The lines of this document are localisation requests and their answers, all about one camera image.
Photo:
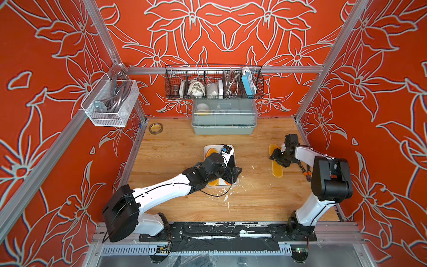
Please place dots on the orange handled pliers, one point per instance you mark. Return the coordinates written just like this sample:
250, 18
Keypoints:
306, 171

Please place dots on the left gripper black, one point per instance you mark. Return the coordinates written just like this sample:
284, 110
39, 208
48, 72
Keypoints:
228, 178

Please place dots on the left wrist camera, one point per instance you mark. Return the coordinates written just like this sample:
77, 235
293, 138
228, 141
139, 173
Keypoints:
227, 152

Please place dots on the yellow insole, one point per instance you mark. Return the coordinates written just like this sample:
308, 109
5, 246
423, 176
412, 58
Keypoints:
277, 170
215, 182

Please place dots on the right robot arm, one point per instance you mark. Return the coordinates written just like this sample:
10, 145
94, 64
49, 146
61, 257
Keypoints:
329, 177

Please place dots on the white cloth in basket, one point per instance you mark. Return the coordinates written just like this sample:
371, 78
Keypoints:
196, 88

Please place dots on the tape roll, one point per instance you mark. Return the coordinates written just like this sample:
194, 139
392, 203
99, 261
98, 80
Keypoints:
156, 128

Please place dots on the clear plastic wall basket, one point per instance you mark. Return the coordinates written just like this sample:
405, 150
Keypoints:
110, 104

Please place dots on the white storage tray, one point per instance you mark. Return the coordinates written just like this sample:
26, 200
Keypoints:
232, 163

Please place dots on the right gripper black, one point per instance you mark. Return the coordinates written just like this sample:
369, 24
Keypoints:
275, 156

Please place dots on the grey lidded storage bin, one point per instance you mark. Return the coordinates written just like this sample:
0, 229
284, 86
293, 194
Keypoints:
224, 117

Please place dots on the black wire wall basket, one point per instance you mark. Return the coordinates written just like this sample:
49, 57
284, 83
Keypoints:
222, 82

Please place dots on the blue box in basket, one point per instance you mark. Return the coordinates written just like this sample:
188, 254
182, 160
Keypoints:
247, 82

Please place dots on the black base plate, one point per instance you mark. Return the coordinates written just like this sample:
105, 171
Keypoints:
276, 231

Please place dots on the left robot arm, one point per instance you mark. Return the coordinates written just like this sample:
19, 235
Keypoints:
125, 212

